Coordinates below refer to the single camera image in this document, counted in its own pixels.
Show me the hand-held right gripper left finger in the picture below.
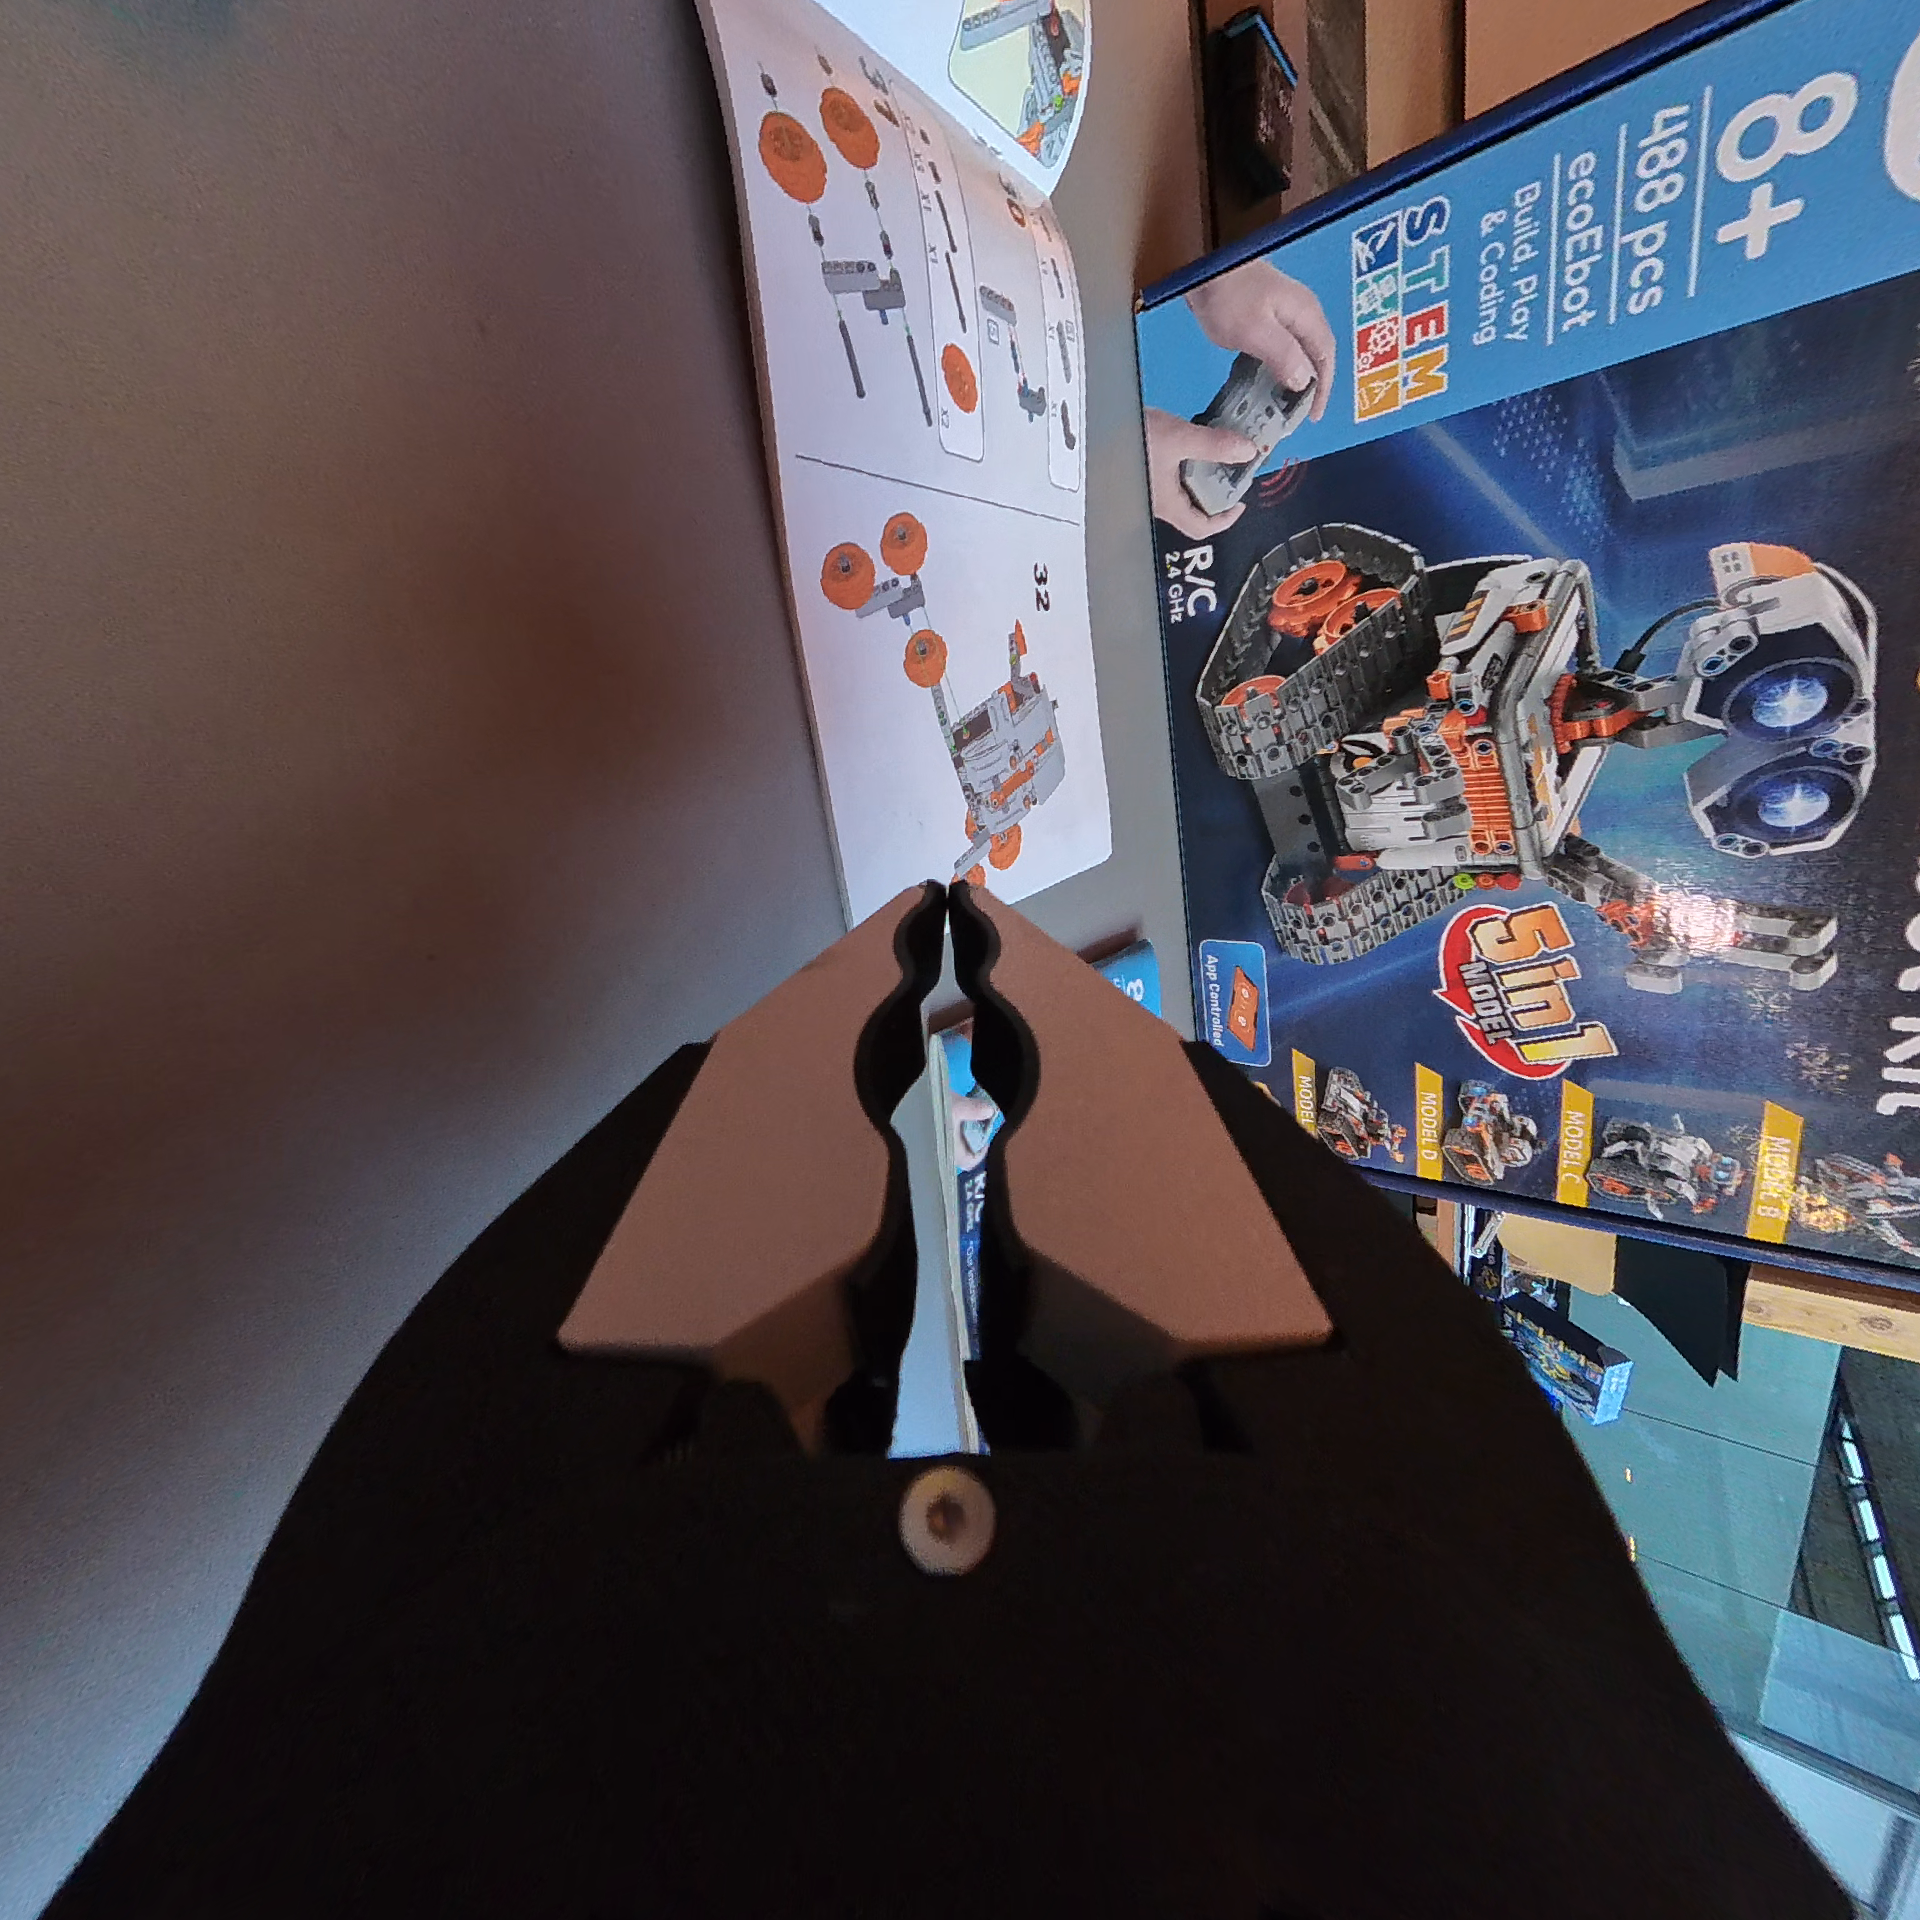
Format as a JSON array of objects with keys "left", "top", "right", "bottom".
[{"left": 553, "top": 879, "right": 947, "bottom": 1457}]

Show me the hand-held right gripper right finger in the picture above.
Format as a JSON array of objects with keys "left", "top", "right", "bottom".
[{"left": 947, "top": 879, "right": 1340, "bottom": 1457}]

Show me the blue cover booklet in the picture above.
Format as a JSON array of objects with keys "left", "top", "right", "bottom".
[{"left": 890, "top": 936, "right": 1170, "bottom": 1464}]

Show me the small blue box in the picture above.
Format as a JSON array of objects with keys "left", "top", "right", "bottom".
[{"left": 1493, "top": 1297, "right": 1637, "bottom": 1422}]

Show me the blue robot kit box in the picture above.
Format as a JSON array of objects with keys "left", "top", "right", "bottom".
[{"left": 1135, "top": 0, "right": 1920, "bottom": 1297}]

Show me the wooden background table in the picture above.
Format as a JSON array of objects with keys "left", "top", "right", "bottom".
[{"left": 1725, "top": 1256, "right": 1920, "bottom": 1368}]

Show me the open instruction booklet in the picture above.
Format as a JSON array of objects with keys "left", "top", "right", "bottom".
[{"left": 693, "top": 0, "right": 1114, "bottom": 925}]

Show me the small black box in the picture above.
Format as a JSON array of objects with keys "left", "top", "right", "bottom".
[{"left": 1202, "top": 3, "right": 1303, "bottom": 206}]

